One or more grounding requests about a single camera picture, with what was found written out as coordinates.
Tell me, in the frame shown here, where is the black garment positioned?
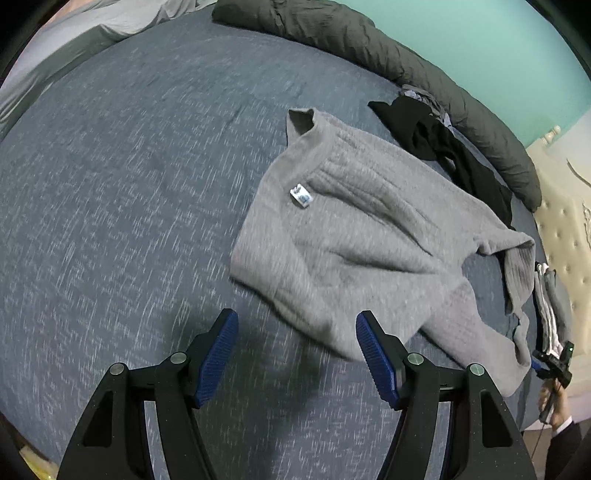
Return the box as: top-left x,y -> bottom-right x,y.
369,96 -> 513,227

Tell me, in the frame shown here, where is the person's right hand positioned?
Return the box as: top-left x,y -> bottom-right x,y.
538,379 -> 573,433

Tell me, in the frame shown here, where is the blue grey garment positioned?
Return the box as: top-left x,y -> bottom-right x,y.
401,84 -> 453,130

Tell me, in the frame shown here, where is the light grey blanket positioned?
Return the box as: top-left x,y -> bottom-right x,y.
1,0 -> 211,137

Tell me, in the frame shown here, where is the cream tufted headboard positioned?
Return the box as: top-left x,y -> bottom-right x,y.
527,125 -> 591,396

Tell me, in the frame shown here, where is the white sweater label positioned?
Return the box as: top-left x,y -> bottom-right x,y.
290,184 -> 314,209

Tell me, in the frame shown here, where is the grey knit sweater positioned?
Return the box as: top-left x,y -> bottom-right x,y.
229,109 -> 536,396

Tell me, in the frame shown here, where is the blue patterned bed sheet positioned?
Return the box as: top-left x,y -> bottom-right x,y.
0,4 -> 555,480

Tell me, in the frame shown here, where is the folded grey clothes stack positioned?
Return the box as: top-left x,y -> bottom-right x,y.
534,262 -> 573,359

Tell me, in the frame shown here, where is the dark grey rolled duvet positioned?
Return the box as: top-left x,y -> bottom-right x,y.
212,0 -> 542,212

